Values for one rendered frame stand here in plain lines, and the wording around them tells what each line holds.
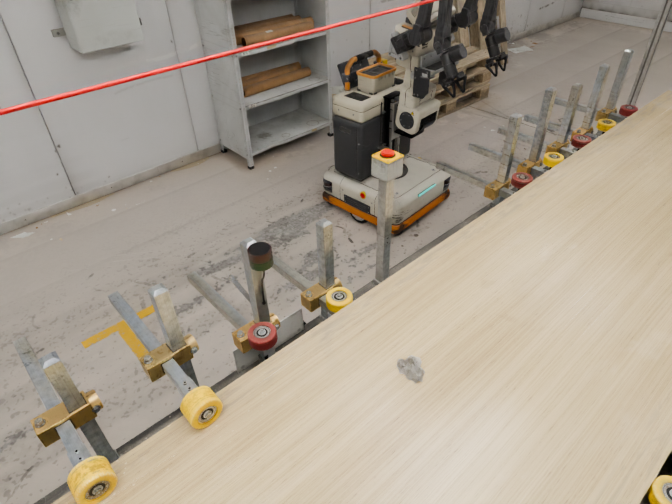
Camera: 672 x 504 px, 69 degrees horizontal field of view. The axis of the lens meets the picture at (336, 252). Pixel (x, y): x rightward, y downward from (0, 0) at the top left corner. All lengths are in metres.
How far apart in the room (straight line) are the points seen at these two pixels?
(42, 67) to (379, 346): 2.95
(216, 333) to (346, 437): 1.60
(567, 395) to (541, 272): 0.45
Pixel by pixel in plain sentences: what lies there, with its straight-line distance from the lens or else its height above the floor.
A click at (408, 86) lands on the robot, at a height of 0.91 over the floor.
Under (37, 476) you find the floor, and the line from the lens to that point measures 2.48.
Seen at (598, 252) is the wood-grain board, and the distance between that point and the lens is 1.79.
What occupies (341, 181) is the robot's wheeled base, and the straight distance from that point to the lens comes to 3.26.
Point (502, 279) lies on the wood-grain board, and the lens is 1.57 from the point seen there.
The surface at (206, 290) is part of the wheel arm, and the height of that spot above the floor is 0.86.
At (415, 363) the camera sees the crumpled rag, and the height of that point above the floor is 0.91.
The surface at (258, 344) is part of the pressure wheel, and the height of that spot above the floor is 0.90.
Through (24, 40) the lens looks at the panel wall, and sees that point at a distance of 3.66.
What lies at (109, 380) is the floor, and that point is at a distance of 2.64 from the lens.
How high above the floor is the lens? 1.90
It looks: 38 degrees down
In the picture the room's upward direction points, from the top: 2 degrees counter-clockwise
